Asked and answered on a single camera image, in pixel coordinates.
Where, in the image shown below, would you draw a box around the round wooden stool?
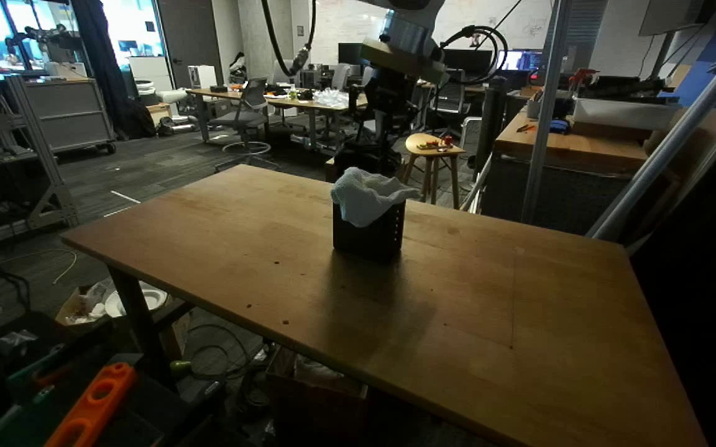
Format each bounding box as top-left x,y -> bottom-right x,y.
403,131 -> 462,205

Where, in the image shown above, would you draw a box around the computer monitor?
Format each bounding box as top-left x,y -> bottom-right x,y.
497,49 -> 541,72

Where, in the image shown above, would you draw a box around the diagonal metal pole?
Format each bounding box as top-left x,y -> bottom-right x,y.
586,73 -> 716,240

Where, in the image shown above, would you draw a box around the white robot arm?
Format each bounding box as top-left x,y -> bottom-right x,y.
361,0 -> 444,158

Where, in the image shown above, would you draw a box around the light grey towel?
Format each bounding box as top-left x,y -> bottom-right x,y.
331,167 -> 418,227

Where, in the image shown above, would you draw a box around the vertical metal pole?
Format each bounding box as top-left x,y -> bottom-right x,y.
520,0 -> 571,224

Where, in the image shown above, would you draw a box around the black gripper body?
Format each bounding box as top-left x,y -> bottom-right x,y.
361,47 -> 427,158

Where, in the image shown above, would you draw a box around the grey metal shelf rack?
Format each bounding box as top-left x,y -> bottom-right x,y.
0,73 -> 76,242

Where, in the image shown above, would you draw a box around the black perforated box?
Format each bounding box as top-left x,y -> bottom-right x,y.
334,203 -> 405,262

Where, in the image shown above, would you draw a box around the wooden workbench with drawers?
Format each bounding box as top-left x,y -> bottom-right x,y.
480,112 -> 647,234

